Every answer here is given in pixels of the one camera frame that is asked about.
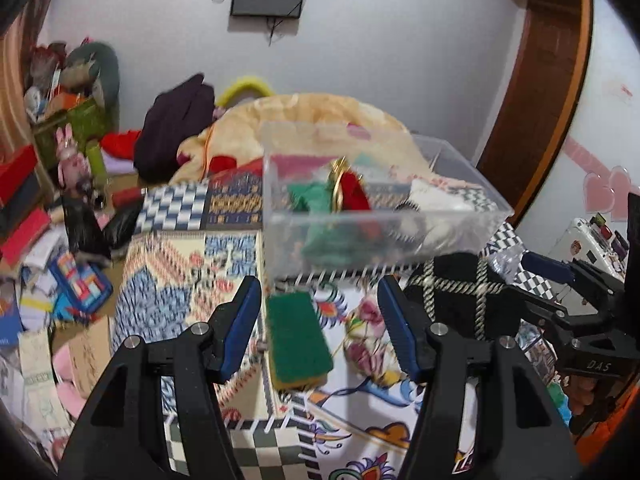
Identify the red cloth pouch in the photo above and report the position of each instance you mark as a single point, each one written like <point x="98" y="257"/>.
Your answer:
<point x="357" y="195"/>

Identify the clear plastic storage box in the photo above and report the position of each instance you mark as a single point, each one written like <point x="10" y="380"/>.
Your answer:
<point x="350" y="256"/>

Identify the green cardboard box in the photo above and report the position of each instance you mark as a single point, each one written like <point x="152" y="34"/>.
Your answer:
<point x="80" y="121"/>

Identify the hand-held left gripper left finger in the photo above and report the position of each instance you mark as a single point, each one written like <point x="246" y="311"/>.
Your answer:
<point x="240" y="327"/>

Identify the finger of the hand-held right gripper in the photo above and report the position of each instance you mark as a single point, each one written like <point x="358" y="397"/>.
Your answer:
<point x="542" y="310"/>
<point x="547" y="263"/>

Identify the colourful patterned bedsheet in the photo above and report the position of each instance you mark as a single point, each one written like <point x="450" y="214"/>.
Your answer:
<point x="165" y="270"/>

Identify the red box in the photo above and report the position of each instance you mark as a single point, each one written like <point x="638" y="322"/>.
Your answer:
<point x="17" y="170"/>

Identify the white appliance with stickers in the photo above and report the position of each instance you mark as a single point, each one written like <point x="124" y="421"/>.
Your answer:
<point x="575" y="240"/>

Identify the dark purple garment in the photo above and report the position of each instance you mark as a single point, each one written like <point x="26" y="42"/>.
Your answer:
<point x="170" y="125"/>

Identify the red garment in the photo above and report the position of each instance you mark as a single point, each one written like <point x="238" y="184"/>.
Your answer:
<point x="120" y="143"/>

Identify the brown cardboard piece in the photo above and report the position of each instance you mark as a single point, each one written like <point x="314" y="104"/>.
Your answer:
<point x="92" y="350"/>

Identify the grey-green plush cushion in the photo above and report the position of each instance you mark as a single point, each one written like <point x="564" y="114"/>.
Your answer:
<point x="107" y="67"/>

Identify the colourful pencil case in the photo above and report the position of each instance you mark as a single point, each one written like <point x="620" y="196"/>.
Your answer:
<point x="80" y="281"/>

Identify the brown wooden door frame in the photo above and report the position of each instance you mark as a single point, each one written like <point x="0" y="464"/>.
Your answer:
<point x="540" y="85"/>

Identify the white cloth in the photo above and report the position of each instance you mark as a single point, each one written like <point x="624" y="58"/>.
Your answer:
<point x="440" y="197"/>

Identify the green scrub sponge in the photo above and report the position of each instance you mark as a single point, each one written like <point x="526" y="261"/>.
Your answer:
<point x="297" y="335"/>

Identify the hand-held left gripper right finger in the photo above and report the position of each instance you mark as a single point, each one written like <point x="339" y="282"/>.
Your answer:
<point x="397" y="330"/>

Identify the black plastic bag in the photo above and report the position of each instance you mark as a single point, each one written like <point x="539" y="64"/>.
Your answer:
<point x="85" y="230"/>

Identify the pink heart wall sticker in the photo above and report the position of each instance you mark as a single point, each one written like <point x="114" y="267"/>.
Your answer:
<point x="600" y="195"/>

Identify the beige fleece blanket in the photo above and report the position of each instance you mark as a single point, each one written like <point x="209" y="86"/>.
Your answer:
<point x="300" y="110"/>

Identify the red book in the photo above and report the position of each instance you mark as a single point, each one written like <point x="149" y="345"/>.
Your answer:
<point x="25" y="237"/>

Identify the pink bunny toy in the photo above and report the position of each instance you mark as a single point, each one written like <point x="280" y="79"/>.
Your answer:
<point x="72" y="165"/>

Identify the green cloth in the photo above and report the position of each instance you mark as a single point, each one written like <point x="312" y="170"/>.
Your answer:
<point x="312" y="201"/>

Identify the black white-striped cloth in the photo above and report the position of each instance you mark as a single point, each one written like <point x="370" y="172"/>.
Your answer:
<point x="455" y="296"/>

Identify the pile of papers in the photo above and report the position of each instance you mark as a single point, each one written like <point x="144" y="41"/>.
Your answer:
<point x="30" y="390"/>

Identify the green cylinder bottle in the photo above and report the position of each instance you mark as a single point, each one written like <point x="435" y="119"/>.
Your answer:
<point x="96" y="162"/>

